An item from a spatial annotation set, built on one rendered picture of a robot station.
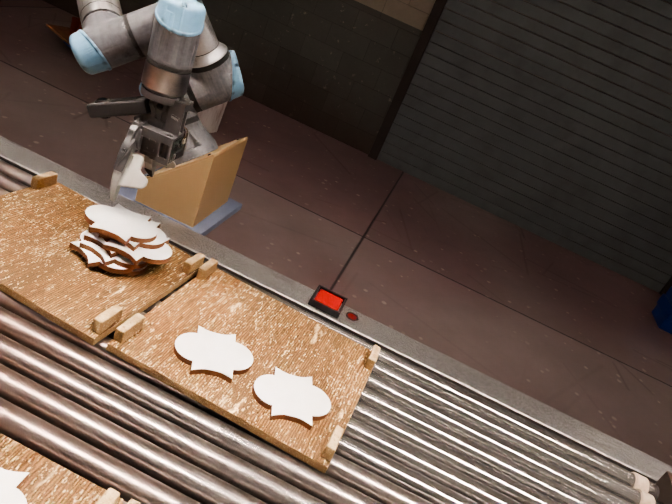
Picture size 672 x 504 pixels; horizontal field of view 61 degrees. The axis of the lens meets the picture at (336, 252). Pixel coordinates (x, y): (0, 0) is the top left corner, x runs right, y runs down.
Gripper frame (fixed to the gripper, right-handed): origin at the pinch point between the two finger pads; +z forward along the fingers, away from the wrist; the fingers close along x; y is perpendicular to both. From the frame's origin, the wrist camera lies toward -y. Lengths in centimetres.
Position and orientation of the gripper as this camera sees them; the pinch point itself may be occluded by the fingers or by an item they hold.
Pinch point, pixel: (129, 187)
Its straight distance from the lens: 114.7
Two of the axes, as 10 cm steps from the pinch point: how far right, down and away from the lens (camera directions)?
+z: -3.5, 8.2, 4.4
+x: 1.7, -4.1, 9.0
